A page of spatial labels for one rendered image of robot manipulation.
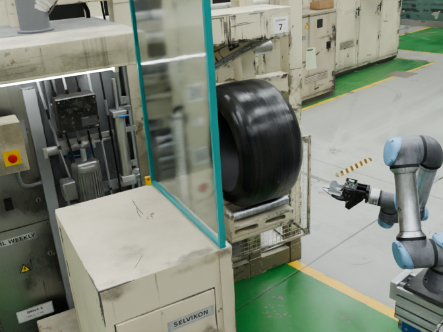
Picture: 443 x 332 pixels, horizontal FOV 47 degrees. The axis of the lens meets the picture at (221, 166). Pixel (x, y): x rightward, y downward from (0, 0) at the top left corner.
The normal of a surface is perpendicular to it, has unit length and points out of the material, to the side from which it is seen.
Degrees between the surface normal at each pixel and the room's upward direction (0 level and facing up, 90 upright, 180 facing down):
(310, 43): 90
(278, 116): 52
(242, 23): 90
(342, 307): 0
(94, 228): 0
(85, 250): 0
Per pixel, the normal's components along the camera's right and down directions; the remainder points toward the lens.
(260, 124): 0.34, -0.29
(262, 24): 0.48, 0.32
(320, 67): 0.66, 0.26
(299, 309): -0.06, -0.92
